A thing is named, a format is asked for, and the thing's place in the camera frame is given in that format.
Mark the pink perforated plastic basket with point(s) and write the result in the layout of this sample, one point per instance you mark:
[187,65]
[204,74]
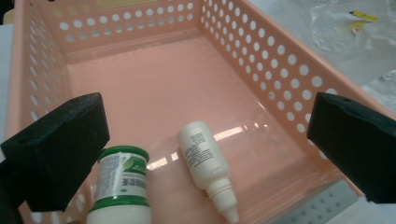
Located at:
[186,93]

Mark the clear printed plastic bag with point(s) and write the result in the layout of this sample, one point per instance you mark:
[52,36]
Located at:
[336,37]

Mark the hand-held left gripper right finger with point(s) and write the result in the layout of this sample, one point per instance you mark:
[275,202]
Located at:
[358,146]

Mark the white bottle with green cap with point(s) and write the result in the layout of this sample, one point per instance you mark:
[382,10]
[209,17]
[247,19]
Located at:
[121,183]

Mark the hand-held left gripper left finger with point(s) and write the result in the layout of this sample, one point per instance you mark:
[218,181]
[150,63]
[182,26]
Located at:
[53,152]

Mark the white dropper bottle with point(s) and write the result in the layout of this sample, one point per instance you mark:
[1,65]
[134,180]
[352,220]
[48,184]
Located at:
[204,155]

